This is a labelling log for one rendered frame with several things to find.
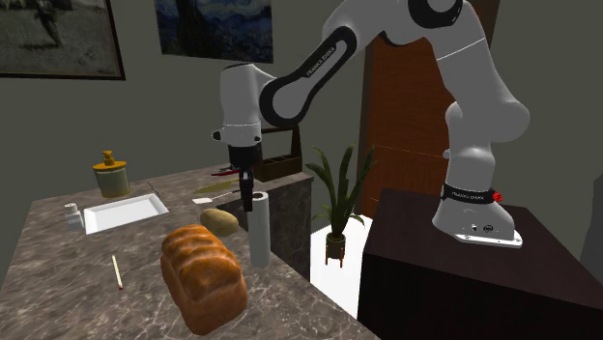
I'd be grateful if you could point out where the green potted plant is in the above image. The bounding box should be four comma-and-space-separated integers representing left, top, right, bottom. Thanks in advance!
304, 143, 379, 269

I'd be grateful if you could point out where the grey paper towel roll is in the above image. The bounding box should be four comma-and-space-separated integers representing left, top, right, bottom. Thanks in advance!
246, 190, 273, 269

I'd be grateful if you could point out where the white spatula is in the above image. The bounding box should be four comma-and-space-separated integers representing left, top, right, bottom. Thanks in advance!
191, 188, 242, 206

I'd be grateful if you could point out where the olive blade knife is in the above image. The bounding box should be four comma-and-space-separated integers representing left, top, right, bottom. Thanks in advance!
192, 177, 241, 196

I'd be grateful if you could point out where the brown bread loaf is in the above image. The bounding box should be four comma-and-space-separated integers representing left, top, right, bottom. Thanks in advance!
159, 223, 249, 337

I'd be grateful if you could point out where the brown wooden door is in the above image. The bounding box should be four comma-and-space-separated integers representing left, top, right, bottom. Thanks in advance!
355, 0, 502, 220

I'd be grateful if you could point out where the blue night sky painting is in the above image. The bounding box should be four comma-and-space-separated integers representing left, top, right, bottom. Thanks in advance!
154, 0, 275, 65

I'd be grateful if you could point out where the yellow pencil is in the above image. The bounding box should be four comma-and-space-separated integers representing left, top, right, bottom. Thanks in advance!
110, 254, 125, 291

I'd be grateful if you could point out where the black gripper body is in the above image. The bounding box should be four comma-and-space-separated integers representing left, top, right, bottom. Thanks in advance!
227, 142, 264, 174

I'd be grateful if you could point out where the grey framed wall picture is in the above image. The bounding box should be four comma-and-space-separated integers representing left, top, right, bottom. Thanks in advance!
0, 0, 127, 82

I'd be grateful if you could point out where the small white shaker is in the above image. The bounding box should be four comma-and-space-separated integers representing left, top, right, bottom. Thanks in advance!
64, 202, 85, 232

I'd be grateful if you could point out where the dark wooden caddy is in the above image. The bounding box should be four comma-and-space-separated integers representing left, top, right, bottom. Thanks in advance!
254, 125, 304, 184

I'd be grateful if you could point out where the green soap dispenser yellow pump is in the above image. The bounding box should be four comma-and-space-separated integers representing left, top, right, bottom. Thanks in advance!
92, 150, 131, 199

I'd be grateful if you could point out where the dark robot stand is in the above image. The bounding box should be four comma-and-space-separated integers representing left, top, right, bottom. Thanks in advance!
357, 187, 603, 340

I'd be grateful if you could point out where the red handled utensil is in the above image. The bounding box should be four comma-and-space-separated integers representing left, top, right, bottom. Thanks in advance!
210, 163, 242, 178

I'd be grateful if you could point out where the white rectangular sink basin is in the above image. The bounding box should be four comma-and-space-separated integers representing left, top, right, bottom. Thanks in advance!
82, 192, 170, 236

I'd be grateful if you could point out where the brown potato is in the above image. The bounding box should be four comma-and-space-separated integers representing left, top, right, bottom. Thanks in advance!
199, 208, 240, 238

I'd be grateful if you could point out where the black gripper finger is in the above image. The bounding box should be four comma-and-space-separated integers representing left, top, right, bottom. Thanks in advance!
238, 169, 255, 213

